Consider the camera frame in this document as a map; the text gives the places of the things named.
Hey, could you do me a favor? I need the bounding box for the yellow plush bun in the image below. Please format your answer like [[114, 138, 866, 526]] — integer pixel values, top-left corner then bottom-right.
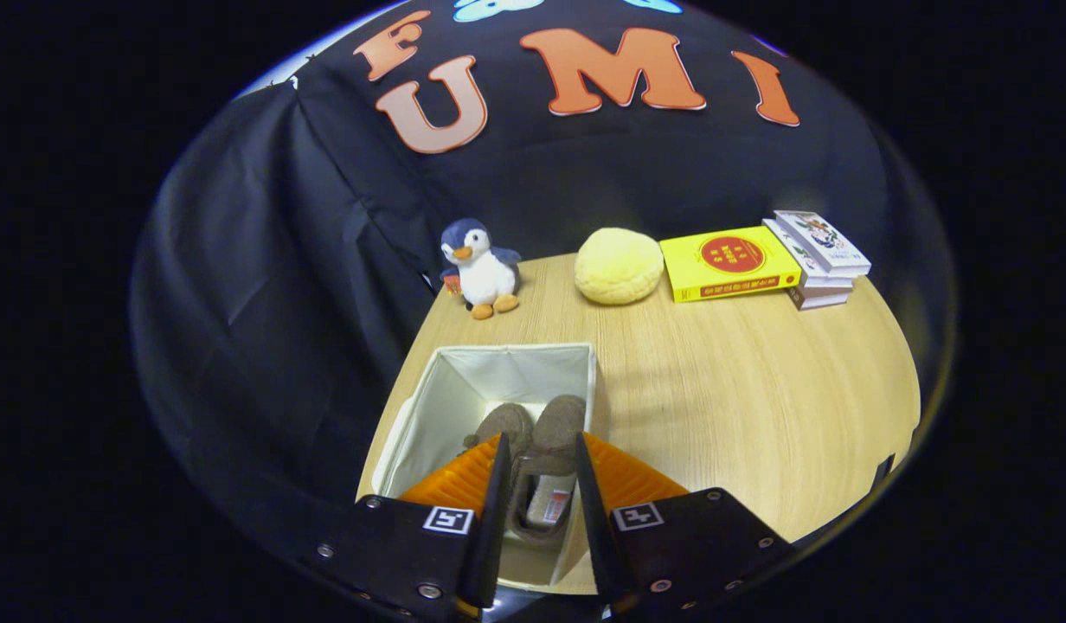
[[575, 227, 665, 305]]

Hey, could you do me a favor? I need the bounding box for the white fabric storage box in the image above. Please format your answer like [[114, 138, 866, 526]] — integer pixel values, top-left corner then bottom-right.
[[357, 343, 605, 589]]

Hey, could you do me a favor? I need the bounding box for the penguin plush toy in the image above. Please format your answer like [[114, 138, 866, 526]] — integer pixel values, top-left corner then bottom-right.
[[438, 218, 523, 321]]

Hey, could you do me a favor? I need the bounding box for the pale thick book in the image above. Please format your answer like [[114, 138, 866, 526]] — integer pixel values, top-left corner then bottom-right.
[[787, 284, 852, 311]]

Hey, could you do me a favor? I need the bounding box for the yellow book with red circle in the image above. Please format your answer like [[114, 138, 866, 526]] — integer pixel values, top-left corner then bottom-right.
[[659, 226, 803, 304]]

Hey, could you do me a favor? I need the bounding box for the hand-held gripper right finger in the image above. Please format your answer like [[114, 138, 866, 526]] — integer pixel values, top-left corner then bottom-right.
[[573, 431, 795, 620]]

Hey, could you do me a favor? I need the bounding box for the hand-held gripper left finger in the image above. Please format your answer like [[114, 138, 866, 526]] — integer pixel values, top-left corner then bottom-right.
[[311, 431, 514, 622]]

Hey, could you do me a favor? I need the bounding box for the brown fuzzy shoe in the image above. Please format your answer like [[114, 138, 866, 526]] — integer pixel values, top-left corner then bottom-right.
[[507, 395, 588, 546], [462, 402, 536, 459]]

